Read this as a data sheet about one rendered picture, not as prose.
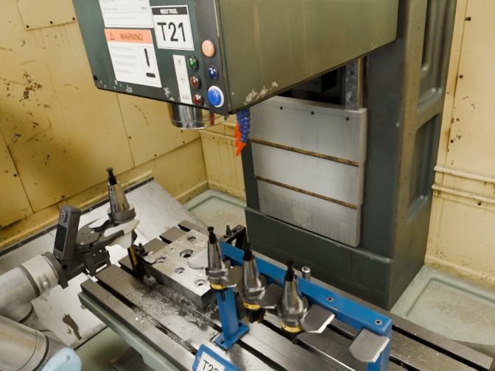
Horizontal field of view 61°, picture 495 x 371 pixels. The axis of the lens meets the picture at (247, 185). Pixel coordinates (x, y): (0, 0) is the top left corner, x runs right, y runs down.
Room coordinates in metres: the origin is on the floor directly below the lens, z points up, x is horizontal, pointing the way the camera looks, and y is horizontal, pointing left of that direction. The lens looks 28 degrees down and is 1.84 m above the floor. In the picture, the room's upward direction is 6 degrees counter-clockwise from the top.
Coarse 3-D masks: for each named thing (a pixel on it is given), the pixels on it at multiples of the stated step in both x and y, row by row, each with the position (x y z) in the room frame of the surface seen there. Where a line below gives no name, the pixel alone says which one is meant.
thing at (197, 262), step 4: (200, 252) 0.85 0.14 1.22; (204, 252) 0.85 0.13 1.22; (196, 256) 0.84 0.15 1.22; (200, 256) 0.84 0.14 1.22; (204, 256) 0.84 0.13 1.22; (192, 260) 0.83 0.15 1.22; (196, 260) 0.83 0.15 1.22; (200, 260) 0.82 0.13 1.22; (204, 260) 0.82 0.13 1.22; (192, 264) 0.81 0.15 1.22; (196, 264) 0.81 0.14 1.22; (200, 264) 0.81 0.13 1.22; (192, 268) 0.80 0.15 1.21; (196, 268) 0.80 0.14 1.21; (200, 268) 0.79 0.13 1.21
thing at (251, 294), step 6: (240, 282) 0.72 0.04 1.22; (264, 282) 0.71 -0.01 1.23; (240, 288) 0.70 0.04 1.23; (258, 288) 0.69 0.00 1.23; (264, 288) 0.70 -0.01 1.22; (240, 294) 0.70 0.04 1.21; (246, 294) 0.70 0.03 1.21; (252, 294) 0.68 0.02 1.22; (258, 294) 0.69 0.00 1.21; (252, 300) 0.68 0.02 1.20
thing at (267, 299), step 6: (270, 288) 0.70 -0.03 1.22; (276, 288) 0.69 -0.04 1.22; (282, 288) 0.69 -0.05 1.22; (264, 294) 0.68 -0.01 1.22; (270, 294) 0.68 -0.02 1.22; (276, 294) 0.67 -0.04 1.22; (258, 300) 0.66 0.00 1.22; (264, 300) 0.66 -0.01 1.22; (270, 300) 0.66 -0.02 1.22; (276, 300) 0.66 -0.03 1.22; (264, 306) 0.65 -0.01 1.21; (270, 306) 0.64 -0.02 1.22; (276, 306) 0.64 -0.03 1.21
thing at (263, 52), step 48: (96, 0) 0.92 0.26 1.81; (192, 0) 0.72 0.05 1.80; (240, 0) 0.72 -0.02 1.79; (288, 0) 0.81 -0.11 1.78; (336, 0) 0.92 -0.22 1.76; (384, 0) 1.08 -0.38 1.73; (96, 48) 0.95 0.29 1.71; (240, 48) 0.71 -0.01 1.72; (288, 48) 0.80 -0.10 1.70; (336, 48) 0.92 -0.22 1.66; (144, 96) 0.87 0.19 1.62; (240, 96) 0.70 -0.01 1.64
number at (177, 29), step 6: (168, 18) 0.77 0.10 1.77; (174, 18) 0.76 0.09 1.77; (180, 18) 0.74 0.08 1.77; (168, 24) 0.77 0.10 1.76; (174, 24) 0.76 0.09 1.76; (180, 24) 0.75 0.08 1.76; (186, 24) 0.73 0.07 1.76; (168, 30) 0.77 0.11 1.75; (174, 30) 0.76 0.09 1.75; (180, 30) 0.75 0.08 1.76; (186, 30) 0.74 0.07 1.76; (174, 36) 0.76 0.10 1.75; (180, 36) 0.75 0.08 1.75; (186, 36) 0.74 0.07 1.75; (174, 42) 0.76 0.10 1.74; (180, 42) 0.75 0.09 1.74; (186, 42) 0.74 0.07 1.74
